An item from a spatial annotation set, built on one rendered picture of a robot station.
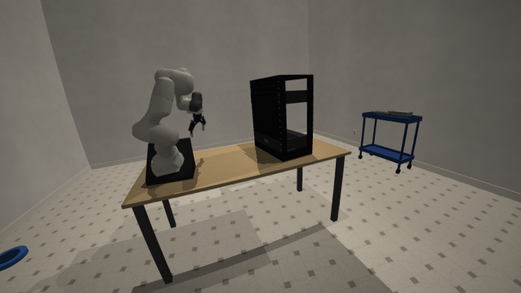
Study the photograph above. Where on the black server rack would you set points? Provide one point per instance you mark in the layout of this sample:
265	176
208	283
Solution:
270	119

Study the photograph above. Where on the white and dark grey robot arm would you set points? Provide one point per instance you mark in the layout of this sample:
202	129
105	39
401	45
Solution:
150	130

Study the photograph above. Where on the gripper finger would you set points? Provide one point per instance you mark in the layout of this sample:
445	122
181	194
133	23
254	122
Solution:
203	123
191	127

